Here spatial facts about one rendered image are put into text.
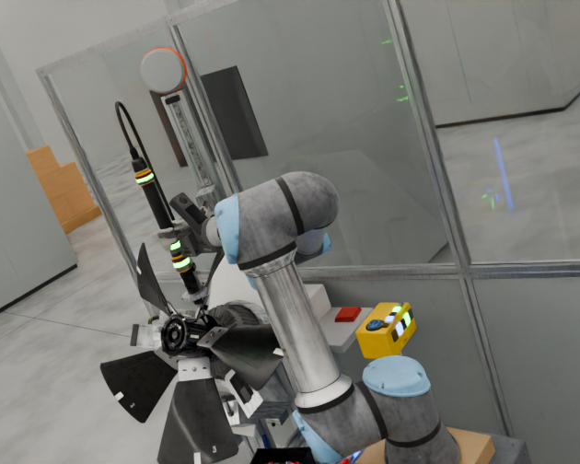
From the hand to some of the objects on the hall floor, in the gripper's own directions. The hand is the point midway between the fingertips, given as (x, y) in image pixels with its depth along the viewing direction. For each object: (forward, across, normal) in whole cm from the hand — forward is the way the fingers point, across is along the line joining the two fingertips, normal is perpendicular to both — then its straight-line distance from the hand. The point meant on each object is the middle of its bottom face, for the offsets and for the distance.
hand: (159, 228), depth 171 cm
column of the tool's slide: (+38, +59, -153) cm, 168 cm away
